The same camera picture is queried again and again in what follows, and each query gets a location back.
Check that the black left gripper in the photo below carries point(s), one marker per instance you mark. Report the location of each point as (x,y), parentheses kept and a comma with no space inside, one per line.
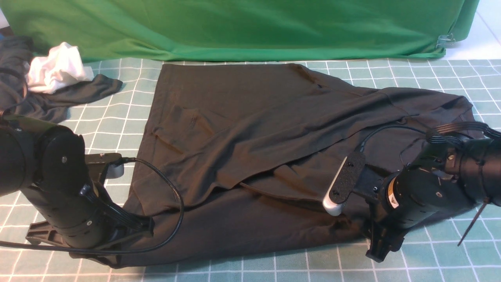
(79,213)

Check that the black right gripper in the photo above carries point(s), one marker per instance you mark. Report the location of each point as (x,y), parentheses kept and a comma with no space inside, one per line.
(427,190)

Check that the dark gray long-sleeve shirt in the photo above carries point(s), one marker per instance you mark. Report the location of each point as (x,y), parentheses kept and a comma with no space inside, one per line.
(253,149)

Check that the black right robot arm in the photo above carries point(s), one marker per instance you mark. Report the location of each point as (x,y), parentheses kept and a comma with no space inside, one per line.
(480,172)

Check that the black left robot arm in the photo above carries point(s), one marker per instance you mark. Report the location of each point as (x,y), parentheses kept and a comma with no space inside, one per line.
(17,167)

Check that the green checkered tablecloth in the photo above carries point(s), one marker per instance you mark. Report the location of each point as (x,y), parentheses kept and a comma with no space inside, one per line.
(116,124)

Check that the dark gray crumpled garment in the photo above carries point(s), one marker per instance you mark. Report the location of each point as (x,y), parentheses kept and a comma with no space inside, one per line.
(16,54)

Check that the white crumpled cloth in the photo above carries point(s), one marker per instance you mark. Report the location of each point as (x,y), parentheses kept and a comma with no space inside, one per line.
(62,67)

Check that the silver binder clip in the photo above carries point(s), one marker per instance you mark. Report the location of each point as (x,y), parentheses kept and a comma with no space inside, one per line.
(445,41)

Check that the green backdrop cloth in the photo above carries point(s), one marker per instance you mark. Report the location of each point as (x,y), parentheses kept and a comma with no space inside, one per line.
(242,30)

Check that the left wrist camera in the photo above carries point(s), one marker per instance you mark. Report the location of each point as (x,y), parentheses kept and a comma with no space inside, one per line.
(105,166)

